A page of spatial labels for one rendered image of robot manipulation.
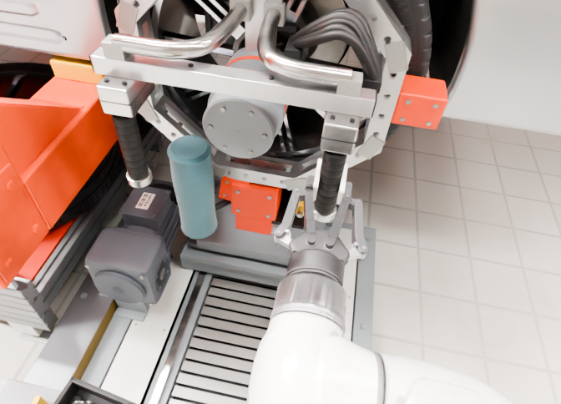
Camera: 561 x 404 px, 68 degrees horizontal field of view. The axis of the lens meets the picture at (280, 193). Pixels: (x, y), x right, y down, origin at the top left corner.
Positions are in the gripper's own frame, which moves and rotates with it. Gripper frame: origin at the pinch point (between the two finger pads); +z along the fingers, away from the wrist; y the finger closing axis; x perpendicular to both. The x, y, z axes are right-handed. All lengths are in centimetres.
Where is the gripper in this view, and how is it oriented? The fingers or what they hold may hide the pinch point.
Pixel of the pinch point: (330, 180)
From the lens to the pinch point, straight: 67.5
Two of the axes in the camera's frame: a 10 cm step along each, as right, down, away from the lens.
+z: 1.9, -7.1, 6.8
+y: 9.8, 1.8, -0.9
